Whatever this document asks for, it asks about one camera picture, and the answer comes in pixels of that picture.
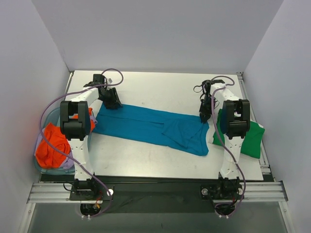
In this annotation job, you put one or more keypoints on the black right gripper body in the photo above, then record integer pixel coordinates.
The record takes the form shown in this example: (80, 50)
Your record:
(205, 109)

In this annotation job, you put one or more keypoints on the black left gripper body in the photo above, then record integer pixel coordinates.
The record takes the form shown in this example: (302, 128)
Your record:
(112, 99)

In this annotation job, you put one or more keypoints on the teal blue t shirt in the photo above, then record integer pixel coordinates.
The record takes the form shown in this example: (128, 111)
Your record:
(177, 131)

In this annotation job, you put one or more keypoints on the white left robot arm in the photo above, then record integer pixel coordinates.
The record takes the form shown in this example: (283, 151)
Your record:
(75, 125)

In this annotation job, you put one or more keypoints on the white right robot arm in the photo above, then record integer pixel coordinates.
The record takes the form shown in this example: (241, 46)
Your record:
(231, 120)

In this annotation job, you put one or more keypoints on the green folded t shirt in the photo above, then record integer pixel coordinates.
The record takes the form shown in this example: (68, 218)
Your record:
(252, 141)

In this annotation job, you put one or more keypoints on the clear blue plastic bin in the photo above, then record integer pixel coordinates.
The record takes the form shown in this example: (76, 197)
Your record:
(47, 160)

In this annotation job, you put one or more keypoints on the lavender t shirt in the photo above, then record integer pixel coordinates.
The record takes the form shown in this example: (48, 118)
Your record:
(69, 162)

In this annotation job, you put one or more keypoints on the orange t shirt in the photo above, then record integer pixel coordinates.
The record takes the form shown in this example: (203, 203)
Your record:
(52, 148)

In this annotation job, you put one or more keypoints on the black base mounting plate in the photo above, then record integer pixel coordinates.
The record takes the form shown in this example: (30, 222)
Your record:
(161, 195)

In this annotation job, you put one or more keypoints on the aluminium frame rail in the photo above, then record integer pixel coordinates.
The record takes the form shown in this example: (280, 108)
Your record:
(150, 172)

